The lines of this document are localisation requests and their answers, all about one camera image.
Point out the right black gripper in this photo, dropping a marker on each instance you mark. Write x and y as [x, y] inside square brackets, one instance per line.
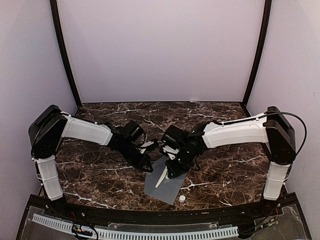
[175, 170]

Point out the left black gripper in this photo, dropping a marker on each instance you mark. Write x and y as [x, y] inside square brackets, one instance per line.
[145, 159]

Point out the beige letter paper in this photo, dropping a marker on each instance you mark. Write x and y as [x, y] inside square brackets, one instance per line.
[162, 177]

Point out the grey envelope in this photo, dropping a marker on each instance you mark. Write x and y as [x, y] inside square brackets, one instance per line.
[168, 189]

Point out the white glue stick cap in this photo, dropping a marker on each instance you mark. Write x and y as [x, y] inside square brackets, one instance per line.
[182, 198]

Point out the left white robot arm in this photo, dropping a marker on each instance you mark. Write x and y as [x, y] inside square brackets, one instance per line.
[60, 141]

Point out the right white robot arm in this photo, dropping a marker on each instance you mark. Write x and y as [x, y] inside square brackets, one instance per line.
[271, 127]

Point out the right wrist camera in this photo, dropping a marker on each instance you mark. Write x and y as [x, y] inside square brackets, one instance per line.
[169, 152]

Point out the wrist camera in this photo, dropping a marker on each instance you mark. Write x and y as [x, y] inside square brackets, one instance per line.
[148, 146]
[169, 152]

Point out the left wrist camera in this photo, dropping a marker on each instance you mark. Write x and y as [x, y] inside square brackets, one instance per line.
[148, 146]

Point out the black front rail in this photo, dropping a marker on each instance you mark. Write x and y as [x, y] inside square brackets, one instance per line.
[232, 215]

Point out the white slotted cable duct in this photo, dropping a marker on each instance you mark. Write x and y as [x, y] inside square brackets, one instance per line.
[121, 231]

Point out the right black frame post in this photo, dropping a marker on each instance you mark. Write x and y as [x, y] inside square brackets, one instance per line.
[258, 52]

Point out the black frame post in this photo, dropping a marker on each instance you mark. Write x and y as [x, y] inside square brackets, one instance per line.
[63, 52]
[258, 52]

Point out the left black frame post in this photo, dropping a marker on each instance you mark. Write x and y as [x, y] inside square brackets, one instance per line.
[63, 52]

